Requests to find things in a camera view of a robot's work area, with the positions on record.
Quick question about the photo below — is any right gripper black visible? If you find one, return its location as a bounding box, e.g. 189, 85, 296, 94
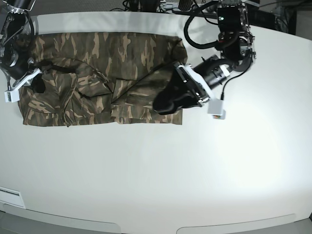
4, 58, 46, 93

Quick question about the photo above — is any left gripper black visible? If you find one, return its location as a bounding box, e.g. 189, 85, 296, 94
153, 55, 231, 115

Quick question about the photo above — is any camouflage T-shirt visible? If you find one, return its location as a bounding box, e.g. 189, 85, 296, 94
18, 32, 188, 127

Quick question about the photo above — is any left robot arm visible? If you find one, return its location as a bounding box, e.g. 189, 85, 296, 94
153, 0, 256, 119

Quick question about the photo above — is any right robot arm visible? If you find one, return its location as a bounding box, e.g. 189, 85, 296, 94
0, 0, 35, 91

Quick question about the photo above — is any black equipment clutter behind table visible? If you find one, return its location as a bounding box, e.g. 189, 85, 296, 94
120, 0, 297, 35

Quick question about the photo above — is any white label on table edge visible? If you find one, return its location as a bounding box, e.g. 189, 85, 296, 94
0, 187, 26, 209

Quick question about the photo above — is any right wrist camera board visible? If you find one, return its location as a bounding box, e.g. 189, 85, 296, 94
4, 90, 20, 103

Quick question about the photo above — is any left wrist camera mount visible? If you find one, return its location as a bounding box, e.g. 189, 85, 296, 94
208, 99, 226, 119

